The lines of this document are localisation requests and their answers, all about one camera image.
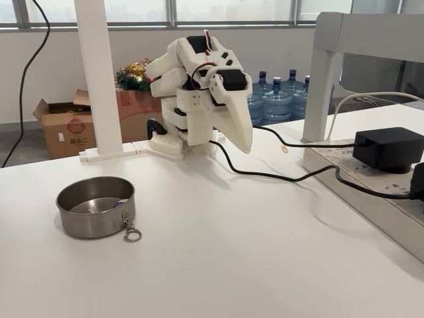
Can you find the metal keychain clasp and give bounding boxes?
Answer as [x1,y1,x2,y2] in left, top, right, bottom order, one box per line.
[120,211,143,242]

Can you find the open brown cardboard box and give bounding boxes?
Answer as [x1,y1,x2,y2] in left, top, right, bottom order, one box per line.
[32,88,97,160]

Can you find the white stand base blocks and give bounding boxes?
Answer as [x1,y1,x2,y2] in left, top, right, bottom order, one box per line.
[78,140,152,163]

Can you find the black hanging cable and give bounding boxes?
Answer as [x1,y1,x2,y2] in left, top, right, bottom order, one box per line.
[1,0,52,168]

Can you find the black table clamp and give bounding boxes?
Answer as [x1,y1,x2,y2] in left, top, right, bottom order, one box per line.
[146,118,166,140]

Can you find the white desk shelf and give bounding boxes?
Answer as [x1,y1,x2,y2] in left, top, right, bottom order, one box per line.
[301,11,424,144]

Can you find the black adapter cable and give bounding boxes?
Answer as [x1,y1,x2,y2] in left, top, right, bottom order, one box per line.
[251,124,362,148]

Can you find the white power strip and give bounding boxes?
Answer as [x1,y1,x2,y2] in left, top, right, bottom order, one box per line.
[303,137,424,263]

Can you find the white cable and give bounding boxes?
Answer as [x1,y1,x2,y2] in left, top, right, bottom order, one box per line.
[326,91,424,142]

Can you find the black power cable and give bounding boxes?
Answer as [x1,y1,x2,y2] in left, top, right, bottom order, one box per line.
[208,139,415,200]

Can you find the red cardboard box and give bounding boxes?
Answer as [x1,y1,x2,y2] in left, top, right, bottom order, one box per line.
[115,89,166,142]

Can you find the red white black servo wire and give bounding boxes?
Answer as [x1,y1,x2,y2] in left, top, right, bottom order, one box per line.
[189,28,220,93]

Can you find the black power adapter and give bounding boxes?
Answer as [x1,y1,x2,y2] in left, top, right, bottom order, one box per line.
[352,127,421,174]

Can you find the black plug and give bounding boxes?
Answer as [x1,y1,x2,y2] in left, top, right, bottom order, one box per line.
[410,161,424,200]

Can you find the white upright post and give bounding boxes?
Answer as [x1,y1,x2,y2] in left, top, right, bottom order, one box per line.
[73,0,124,156]

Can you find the round metal bowl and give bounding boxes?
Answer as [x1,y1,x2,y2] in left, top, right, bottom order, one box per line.
[55,176,136,239]

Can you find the green tinsel christmas wreath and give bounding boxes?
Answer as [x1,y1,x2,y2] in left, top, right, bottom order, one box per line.
[115,58,154,93]

